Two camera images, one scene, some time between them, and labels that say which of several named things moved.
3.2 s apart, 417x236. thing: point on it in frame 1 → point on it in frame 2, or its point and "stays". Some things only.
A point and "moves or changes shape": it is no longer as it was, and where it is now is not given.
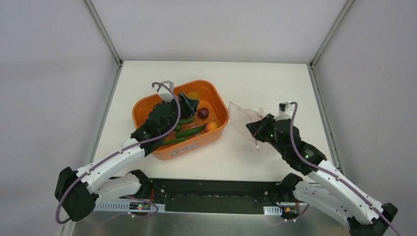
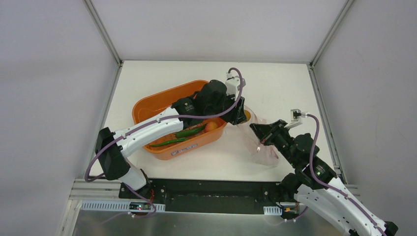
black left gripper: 182,106 → 234,110
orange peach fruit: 211,126 stays
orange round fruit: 194,95 moves or changes shape
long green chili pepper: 188,132 stays
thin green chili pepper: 174,141 stays
